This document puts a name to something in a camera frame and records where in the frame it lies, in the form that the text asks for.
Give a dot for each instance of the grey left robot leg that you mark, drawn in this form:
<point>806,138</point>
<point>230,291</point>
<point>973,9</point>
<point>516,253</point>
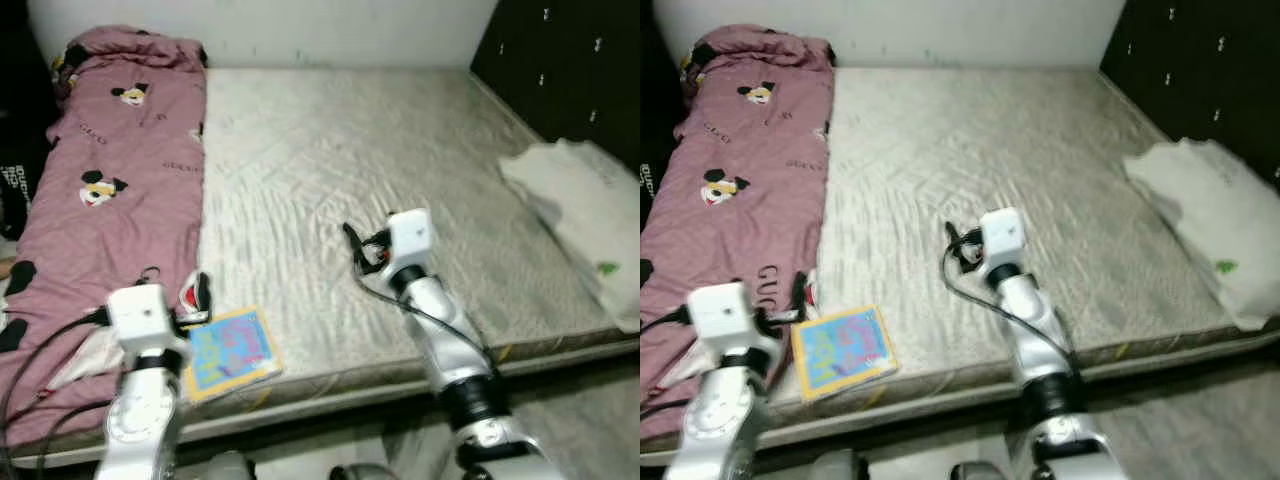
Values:
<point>840,466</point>
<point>228,468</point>

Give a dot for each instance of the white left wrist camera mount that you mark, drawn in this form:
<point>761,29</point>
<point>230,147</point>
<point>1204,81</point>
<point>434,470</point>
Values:
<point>725,315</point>
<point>140,315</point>

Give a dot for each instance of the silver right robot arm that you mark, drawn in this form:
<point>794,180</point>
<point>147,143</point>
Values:
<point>450,345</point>
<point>1035,345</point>

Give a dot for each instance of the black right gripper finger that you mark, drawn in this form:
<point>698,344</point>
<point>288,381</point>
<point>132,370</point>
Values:
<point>954,243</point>
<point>355,245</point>

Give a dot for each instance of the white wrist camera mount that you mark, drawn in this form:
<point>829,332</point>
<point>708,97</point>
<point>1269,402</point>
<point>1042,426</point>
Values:
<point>140,315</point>
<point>412,238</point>
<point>725,315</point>
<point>1003,238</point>

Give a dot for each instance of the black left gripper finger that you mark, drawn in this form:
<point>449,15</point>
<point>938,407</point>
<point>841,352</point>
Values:
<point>800,292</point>
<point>204,294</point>

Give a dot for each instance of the colourful children's picture book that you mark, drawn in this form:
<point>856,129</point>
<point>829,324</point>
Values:
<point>845,352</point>
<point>230,352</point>

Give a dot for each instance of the pink cartoon print blanket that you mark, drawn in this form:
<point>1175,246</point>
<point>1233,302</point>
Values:
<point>110,230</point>
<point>740,230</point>

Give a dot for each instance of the grey right robot leg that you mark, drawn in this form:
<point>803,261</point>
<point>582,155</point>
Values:
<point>980,471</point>
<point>365,472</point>

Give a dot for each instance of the grey robot leg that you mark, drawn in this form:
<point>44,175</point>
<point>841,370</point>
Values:
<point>228,468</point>
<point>980,471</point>
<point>840,466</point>
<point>365,472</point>

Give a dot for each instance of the black bag white lettering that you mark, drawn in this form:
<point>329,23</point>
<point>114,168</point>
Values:
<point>12,190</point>
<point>646,182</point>

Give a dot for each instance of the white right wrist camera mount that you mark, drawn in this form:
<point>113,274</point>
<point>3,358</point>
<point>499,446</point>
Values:
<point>1003,238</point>
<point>412,238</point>

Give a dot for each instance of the red white snack packet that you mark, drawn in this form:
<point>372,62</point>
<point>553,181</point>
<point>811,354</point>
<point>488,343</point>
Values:
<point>187,298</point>
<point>812,292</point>

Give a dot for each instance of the grey quilted mattress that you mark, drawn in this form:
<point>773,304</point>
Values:
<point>980,160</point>
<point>350,160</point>

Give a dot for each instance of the white pillow with green print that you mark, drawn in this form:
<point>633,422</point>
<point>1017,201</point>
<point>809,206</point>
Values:
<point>1210,220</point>
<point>580,220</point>

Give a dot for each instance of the black tufted headboard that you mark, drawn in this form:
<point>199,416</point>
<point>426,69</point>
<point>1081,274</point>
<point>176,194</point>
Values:
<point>570,70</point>
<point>1200,70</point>

